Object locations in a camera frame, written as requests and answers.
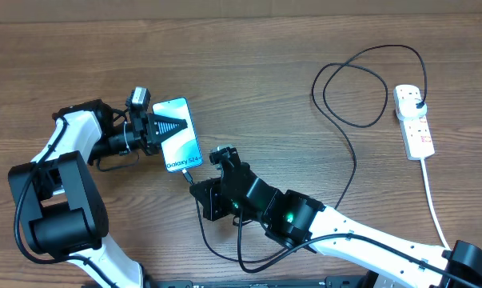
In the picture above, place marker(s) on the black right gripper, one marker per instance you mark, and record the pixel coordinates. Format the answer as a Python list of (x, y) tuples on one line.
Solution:
[(216, 198)]

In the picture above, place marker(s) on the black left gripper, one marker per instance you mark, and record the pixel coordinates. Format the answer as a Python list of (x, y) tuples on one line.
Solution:
[(147, 128)]

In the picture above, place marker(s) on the Samsung Galaxy smartphone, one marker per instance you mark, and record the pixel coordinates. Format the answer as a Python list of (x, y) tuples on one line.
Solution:
[(182, 150)]

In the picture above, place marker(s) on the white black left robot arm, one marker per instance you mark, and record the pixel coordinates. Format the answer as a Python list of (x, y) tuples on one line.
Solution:
[(59, 213)]

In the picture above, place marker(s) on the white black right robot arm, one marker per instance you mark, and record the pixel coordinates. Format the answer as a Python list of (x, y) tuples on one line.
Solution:
[(297, 221)]

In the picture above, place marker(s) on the white charger plug adapter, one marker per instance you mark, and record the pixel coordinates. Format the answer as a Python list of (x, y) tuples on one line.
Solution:
[(408, 109)]

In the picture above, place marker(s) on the cardboard backdrop panel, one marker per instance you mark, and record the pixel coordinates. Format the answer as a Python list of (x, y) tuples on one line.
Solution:
[(27, 11)]

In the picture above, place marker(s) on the white power strip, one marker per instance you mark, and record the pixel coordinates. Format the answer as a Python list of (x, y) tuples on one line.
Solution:
[(415, 133)]

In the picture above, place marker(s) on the black mounting rail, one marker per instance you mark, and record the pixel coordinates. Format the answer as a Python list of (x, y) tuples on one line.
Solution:
[(328, 282)]

